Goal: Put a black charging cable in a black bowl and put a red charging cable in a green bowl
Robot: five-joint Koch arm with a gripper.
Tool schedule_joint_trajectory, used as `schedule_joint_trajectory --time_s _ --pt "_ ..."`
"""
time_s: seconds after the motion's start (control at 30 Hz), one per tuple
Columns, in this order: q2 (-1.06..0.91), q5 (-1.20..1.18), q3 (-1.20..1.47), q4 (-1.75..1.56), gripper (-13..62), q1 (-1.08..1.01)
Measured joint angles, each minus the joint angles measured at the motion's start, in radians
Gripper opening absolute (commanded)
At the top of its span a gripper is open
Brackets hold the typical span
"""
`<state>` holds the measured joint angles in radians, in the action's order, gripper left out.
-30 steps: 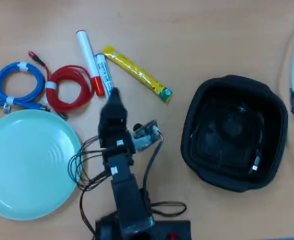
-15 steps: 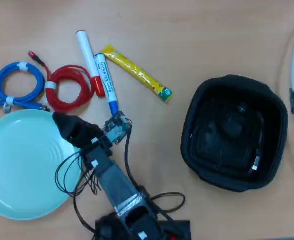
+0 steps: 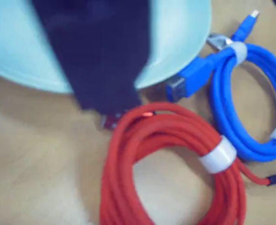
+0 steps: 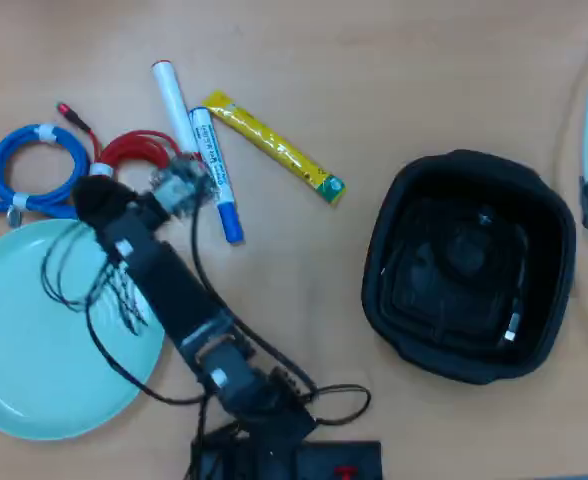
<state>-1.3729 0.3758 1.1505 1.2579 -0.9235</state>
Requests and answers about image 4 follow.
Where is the black charging cable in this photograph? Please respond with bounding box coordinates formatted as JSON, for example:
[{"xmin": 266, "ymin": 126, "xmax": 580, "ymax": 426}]
[{"xmin": 388, "ymin": 209, "xmax": 526, "ymax": 351}]

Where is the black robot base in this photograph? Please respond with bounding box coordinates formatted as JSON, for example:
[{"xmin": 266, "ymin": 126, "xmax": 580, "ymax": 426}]
[{"xmin": 189, "ymin": 424, "xmax": 384, "ymax": 480}]

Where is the yellow stick sachet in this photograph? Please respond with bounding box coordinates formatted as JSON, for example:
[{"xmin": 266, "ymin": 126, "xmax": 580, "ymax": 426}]
[{"xmin": 201, "ymin": 89, "xmax": 348, "ymax": 207}]

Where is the black camera cable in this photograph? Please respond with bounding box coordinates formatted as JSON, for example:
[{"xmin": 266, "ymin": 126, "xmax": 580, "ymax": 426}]
[{"xmin": 190, "ymin": 209, "xmax": 321, "ymax": 397}]

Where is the white marker blue cap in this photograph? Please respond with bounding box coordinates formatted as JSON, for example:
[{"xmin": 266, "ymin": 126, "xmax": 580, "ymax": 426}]
[{"xmin": 187, "ymin": 107, "xmax": 246, "ymax": 245}]

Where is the blue coiled cable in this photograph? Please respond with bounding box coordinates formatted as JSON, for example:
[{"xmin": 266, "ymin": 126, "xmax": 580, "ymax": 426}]
[{"xmin": 0, "ymin": 123, "xmax": 93, "ymax": 229}]

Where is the white marker red cap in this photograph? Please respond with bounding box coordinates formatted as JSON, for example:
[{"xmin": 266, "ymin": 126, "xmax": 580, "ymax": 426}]
[{"xmin": 150, "ymin": 59, "xmax": 201, "ymax": 162}]

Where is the black cable loop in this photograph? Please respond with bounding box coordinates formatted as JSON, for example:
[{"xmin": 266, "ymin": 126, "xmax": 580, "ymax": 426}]
[{"xmin": 312, "ymin": 382, "xmax": 373, "ymax": 427}]

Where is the green circuit board camera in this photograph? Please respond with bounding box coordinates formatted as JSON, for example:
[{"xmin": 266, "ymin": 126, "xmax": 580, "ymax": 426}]
[{"xmin": 148, "ymin": 154, "xmax": 213, "ymax": 224}]

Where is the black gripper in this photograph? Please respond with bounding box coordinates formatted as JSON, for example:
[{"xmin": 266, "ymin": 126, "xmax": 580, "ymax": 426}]
[{"xmin": 71, "ymin": 176, "xmax": 171, "ymax": 264}]

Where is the black square bowl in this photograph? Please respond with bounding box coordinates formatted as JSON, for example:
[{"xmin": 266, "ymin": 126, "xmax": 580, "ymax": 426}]
[{"xmin": 361, "ymin": 148, "xmax": 577, "ymax": 386}]

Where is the red charging cable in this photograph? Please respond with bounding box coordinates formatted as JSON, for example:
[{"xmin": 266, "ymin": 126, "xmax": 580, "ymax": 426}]
[{"xmin": 55, "ymin": 102, "xmax": 185, "ymax": 177}]

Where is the light green round bowl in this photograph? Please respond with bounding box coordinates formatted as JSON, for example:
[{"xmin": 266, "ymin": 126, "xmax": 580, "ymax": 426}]
[{"xmin": 0, "ymin": 218, "xmax": 168, "ymax": 442}]

